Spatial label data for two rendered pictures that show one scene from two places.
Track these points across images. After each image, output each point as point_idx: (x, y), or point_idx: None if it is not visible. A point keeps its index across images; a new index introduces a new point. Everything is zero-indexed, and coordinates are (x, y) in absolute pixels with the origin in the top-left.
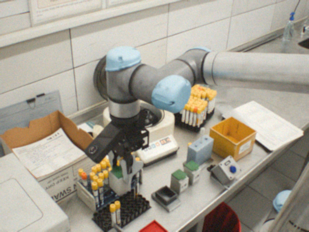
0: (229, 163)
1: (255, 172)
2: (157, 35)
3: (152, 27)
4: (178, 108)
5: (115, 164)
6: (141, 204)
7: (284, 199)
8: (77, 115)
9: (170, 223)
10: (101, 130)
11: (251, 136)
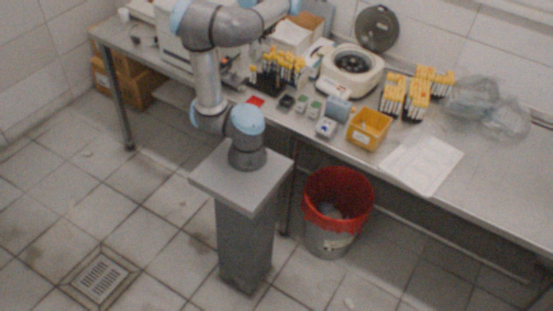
0: (327, 123)
1: (350, 162)
2: (453, 27)
3: (449, 16)
4: (241, 6)
5: (259, 40)
6: (273, 90)
7: (248, 105)
8: (346, 39)
9: (266, 109)
10: (327, 49)
11: (368, 132)
